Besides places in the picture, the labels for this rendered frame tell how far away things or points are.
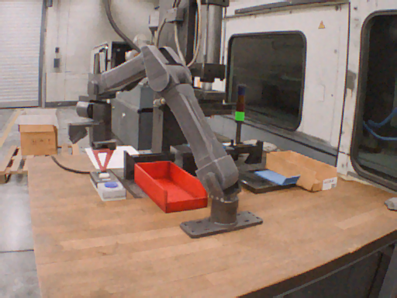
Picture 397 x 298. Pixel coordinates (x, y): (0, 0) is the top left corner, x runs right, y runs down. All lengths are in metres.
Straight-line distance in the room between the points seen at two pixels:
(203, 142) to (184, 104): 0.10
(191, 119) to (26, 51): 9.54
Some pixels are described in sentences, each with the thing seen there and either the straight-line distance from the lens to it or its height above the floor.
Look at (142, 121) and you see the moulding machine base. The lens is 4.28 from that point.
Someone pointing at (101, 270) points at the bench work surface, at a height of 0.90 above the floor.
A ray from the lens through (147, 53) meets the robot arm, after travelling 0.84.
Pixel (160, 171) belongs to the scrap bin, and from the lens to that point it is 1.12.
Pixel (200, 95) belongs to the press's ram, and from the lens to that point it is 1.13.
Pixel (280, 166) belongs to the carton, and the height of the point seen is 0.94.
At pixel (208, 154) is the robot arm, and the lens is 0.77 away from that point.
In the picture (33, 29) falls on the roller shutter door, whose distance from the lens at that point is 10.25.
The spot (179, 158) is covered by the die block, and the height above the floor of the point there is 0.96.
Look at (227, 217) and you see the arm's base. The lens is 0.80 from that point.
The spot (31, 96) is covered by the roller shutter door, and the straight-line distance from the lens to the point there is 10.25.
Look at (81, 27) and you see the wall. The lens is 10.34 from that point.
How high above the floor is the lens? 1.27
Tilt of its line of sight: 14 degrees down
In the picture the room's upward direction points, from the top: 3 degrees clockwise
